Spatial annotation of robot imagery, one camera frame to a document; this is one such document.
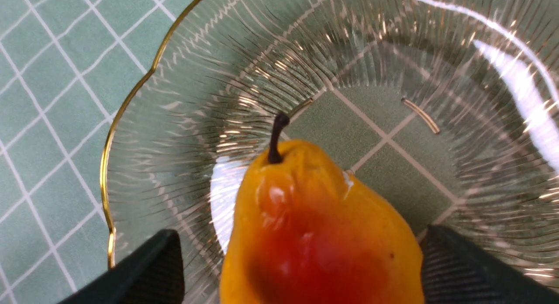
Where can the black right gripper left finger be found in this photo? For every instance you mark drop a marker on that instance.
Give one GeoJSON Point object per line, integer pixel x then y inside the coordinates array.
{"type": "Point", "coordinates": [152, 274]}

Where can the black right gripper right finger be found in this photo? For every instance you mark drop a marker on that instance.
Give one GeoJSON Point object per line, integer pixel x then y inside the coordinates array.
{"type": "Point", "coordinates": [456, 271]}

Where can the yellow red pear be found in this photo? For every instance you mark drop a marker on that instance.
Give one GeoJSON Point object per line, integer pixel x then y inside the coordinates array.
{"type": "Point", "coordinates": [305, 231]}

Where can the amber glass plate gold rim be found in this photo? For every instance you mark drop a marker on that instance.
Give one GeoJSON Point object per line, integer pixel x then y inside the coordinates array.
{"type": "Point", "coordinates": [447, 108]}

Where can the green checkered tablecloth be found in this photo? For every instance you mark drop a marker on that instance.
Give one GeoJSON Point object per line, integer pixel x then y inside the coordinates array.
{"type": "Point", "coordinates": [66, 67]}

